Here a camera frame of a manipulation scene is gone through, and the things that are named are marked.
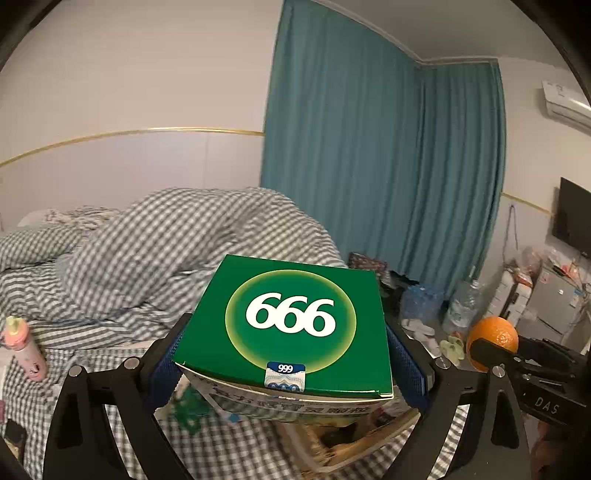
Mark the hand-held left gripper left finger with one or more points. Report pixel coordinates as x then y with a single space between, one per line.
161 378

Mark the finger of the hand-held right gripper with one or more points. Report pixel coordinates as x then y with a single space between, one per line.
489 350

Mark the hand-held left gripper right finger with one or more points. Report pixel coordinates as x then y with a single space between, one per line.
413 369

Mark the orange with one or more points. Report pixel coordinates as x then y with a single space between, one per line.
494 330

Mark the green plastic bag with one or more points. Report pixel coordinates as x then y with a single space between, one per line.
187 408

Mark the cardboard box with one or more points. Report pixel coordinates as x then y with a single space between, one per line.
369 438

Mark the green medicine box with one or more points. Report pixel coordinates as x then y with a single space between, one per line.
286 314

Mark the person's right hand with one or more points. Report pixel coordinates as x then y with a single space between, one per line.
558 452

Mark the large clear water jug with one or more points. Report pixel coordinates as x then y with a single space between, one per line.
464 304

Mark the white ribbed suitcase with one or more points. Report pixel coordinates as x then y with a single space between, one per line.
508 290

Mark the pack of water bottles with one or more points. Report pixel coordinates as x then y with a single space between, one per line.
422 300

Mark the grey checked bed sheet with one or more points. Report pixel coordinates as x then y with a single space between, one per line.
92 337

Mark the grey mini fridge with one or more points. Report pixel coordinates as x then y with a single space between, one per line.
558 300

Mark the clear plastic bag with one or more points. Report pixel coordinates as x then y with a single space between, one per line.
530 263

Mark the floral bag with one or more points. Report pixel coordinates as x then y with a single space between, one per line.
367 264

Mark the grey checked duvet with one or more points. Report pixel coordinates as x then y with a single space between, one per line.
161 258

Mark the pink drinking bottle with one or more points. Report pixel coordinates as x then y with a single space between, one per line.
30 360

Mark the black television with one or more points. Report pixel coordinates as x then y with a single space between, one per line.
572 217

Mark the floral pillow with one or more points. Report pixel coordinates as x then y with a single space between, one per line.
78 216

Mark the teal curtain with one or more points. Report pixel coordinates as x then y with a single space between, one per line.
369 138

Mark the white air conditioner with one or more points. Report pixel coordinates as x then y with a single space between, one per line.
565 99

